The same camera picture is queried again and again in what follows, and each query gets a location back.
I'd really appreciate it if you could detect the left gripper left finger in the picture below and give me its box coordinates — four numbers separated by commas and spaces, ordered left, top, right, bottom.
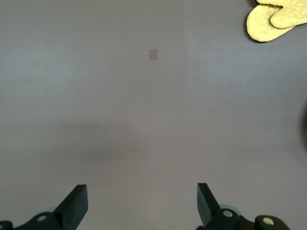
0, 184, 89, 230

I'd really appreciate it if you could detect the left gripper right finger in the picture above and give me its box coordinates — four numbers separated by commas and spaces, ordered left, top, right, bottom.
196, 183, 292, 230

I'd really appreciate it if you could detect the small brown tape patch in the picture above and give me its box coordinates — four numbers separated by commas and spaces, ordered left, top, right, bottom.
148, 48, 159, 61

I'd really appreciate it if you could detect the yellow quilted oven mitt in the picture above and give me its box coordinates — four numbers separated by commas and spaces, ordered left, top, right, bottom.
245, 3, 298, 44
256, 0, 307, 29

